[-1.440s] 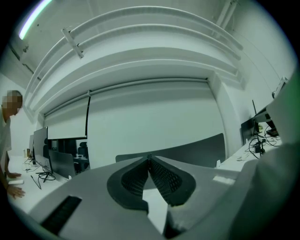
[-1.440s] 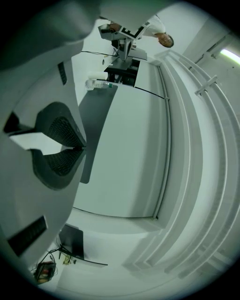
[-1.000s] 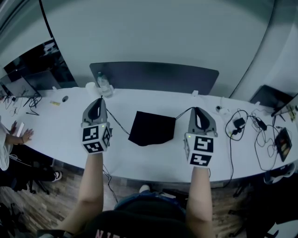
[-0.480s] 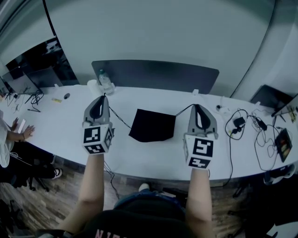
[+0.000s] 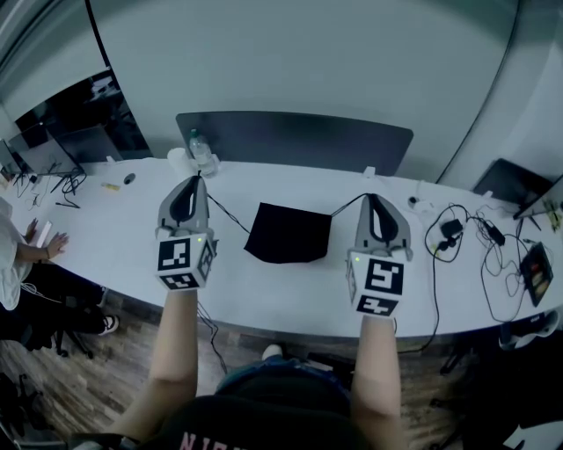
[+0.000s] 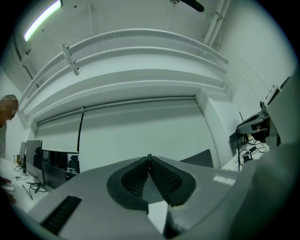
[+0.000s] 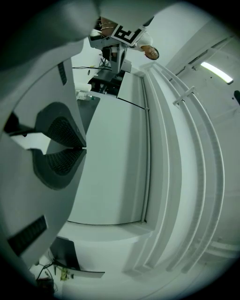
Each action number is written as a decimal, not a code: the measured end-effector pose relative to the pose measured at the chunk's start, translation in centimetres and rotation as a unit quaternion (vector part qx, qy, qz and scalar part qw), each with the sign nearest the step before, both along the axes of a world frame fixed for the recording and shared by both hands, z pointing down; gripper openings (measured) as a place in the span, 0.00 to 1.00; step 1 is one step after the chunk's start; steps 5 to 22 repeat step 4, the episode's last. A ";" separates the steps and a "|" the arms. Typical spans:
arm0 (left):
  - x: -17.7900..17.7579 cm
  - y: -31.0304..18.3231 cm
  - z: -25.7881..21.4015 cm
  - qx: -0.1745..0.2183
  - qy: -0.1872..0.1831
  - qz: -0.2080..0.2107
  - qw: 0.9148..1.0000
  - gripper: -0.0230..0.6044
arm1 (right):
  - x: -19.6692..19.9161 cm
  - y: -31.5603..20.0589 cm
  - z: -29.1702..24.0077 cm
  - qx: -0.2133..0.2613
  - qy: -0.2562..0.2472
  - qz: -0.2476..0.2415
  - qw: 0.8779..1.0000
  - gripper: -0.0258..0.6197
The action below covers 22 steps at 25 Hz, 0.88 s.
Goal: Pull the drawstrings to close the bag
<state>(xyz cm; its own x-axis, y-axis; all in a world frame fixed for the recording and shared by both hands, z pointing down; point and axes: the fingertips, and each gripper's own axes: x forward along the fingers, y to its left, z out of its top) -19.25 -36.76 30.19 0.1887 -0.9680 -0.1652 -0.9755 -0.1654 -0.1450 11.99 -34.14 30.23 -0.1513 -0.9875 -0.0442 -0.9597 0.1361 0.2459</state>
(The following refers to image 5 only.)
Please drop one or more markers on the clear plastic water bottle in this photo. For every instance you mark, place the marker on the clear plastic water bottle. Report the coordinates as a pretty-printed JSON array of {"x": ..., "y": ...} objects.
[{"x": 201, "y": 151}]

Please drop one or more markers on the person's black shirt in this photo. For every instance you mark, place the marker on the person's black shirt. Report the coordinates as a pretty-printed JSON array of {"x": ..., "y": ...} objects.
[{"x": 264, "y": 413}]

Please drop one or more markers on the white office chair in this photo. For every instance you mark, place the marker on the white office chair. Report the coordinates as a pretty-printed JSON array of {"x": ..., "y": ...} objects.
[{"x": 541, "y": 323}]

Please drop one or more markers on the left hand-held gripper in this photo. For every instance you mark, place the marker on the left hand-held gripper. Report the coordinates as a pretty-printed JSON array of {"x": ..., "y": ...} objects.
[{"x": 173, "y": 259}]

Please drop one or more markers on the person's blue jeans legs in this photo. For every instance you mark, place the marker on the person's blue jeans legs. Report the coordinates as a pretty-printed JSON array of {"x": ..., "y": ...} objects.
[{"x": 281, "y": 365}]

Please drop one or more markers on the round black desk grommet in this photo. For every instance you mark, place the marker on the round black desk grommet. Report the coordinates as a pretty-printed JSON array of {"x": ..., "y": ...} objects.
[{"x": 129, "y": 178}]

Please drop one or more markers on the white phone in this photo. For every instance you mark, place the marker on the white phone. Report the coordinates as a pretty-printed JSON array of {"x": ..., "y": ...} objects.
[{"x": 44, "y": 235}]

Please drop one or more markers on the person's left forearm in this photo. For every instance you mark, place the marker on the person's left forearm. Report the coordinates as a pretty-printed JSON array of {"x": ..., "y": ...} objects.
[{"x": 171, "y": 351}]

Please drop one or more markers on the black monitor with splayed stand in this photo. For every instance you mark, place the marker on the black monitor with splayed stand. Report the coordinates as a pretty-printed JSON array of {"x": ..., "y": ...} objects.
[
  {"x": 545, "y": 198},
  {"x": 48, "y": 151}
]

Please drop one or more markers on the square black power adapter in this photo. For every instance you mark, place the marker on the square black power adapter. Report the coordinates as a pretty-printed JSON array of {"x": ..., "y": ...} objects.
[{"x": 451, "y": 227}]

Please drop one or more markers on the small yellow item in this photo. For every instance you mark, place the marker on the small yellow item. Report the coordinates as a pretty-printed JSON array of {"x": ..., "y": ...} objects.
[{"x": 110, "y": 186}]

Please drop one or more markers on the small yellow green items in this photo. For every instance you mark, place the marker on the small yellow green items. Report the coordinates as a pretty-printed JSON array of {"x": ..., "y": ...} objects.
[{"x": 555, "y": 215}]

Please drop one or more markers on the white divider bracket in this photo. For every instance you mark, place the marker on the white divider bracket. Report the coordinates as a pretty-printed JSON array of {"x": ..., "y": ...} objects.
[{"x": 369, "y": 173}]

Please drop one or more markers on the grey computer monitor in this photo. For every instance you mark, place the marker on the grey computer monitor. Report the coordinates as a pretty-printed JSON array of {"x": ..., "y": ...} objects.
[{"x": 9, "y": 158}]

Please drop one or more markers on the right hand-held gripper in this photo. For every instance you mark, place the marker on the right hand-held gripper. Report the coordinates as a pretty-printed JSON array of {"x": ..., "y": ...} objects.
[{"x": 385, "y": 274}]

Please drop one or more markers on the dark glass window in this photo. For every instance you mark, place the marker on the dark glass window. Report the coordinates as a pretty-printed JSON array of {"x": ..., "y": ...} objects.
[{"x": 123, "y": 132}]

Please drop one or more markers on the white charger plug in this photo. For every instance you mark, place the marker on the white charger plug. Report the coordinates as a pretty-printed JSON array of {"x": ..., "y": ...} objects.
[{"x": 424, "y": 206}]

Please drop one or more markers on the long black power brick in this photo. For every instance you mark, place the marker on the long black power brick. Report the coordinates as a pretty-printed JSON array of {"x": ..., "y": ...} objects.
[{"x": 495, "y": 233}]

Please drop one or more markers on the white roller blind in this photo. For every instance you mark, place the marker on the white roller blind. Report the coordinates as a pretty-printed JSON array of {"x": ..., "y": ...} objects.
[{"x": 308, "y": 66}]

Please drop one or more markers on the black tray with tools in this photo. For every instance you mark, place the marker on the black tray with tools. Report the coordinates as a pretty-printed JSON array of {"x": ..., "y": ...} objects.
[{"x": 536, "y": 274}]

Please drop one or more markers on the person's right forearm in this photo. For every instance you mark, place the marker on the person's right forearm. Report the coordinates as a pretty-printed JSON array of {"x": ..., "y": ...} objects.
[{"x": 378, "y": 386}]

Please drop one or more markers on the long dark desk divider panel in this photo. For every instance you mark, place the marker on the long dark desk divider panel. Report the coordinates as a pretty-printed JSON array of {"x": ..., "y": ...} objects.
[{"x": 299, "y": 136}]

